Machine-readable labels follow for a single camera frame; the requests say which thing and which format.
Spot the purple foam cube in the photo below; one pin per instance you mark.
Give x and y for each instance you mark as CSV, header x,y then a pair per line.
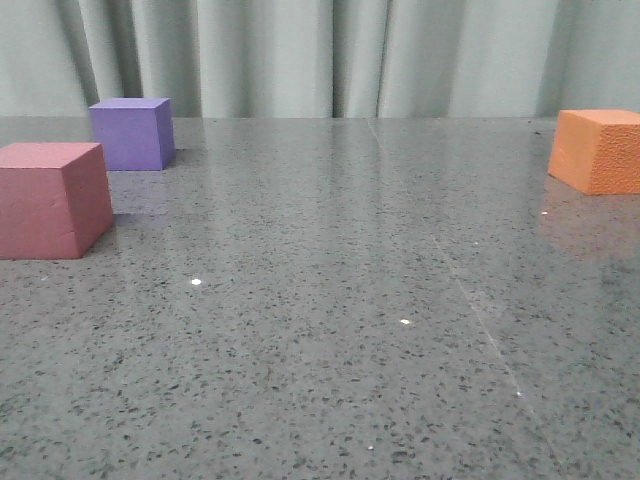
x,y
136,133

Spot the orange foam cube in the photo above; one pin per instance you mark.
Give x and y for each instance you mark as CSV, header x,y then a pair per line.
x,y
596,151

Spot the pink foam cube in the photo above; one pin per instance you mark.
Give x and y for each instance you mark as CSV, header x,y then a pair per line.
x,y
55,199

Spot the pale green curtain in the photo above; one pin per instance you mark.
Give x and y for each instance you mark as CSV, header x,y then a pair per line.
x,y
307,59

